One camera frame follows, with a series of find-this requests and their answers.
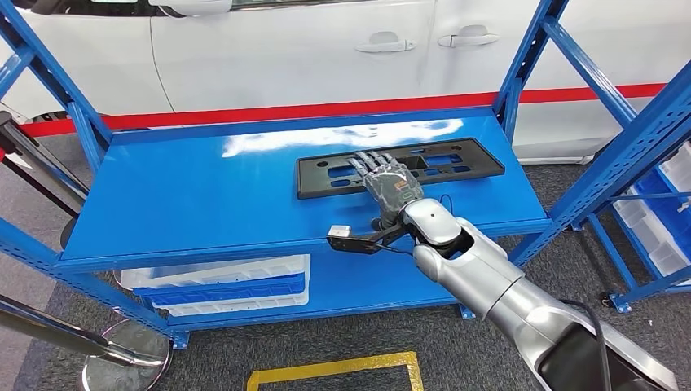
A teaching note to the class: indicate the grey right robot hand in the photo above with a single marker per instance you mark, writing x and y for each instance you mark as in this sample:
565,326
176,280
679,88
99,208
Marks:
391,186

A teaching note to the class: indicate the black plastic plate bracket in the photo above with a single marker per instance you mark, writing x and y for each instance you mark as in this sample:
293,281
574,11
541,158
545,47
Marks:
310,183

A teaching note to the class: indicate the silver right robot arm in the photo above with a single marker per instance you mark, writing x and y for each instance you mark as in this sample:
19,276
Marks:
486,270

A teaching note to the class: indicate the blue metal shelf rack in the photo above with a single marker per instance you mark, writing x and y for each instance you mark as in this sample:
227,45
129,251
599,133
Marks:
216,205

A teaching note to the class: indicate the white car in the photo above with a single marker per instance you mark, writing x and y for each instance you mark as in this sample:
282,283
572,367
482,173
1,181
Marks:
270,65

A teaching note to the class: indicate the yellow floor tape square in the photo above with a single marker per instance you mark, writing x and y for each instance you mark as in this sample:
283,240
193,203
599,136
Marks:
324,369

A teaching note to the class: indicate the white plastic bin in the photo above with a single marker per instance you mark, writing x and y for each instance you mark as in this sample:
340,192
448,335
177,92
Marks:
650,237
679,168

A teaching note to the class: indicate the blue wheeled bin rack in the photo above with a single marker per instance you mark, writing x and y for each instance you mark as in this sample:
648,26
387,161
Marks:
650,289

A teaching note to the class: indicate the blue plastic bin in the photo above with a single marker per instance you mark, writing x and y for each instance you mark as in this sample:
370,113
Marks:
672,216

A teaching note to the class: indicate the black barrier belt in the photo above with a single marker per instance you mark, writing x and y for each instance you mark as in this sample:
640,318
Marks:
38,189

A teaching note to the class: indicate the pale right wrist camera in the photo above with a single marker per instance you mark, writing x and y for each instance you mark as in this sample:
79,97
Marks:
339,231

